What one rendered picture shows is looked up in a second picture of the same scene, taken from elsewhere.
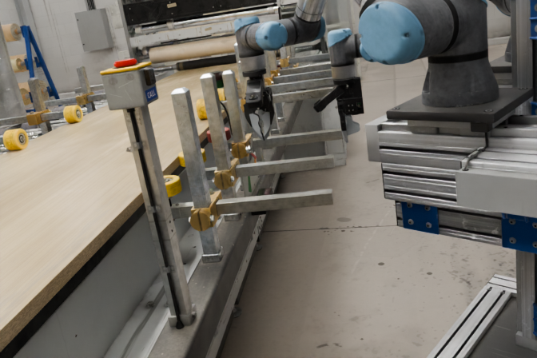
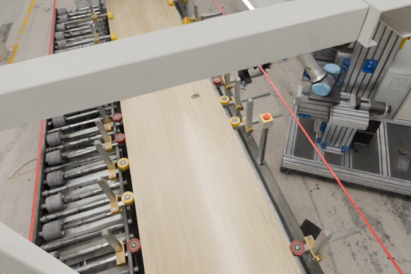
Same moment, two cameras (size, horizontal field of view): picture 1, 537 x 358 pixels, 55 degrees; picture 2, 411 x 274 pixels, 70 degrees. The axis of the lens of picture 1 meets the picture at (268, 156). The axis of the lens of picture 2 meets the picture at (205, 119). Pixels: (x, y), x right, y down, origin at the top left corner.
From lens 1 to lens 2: 1.71 m
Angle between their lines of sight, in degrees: 38
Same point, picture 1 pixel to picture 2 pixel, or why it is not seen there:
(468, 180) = (333, 119)
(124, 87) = (268, 124)
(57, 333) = not seen: hidden behind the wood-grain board
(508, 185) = (342, 121)
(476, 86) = (333, 92)
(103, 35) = not seen: outside the picture
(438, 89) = not seen: hidden behind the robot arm
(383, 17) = (323, 88)
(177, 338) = (264, 167)
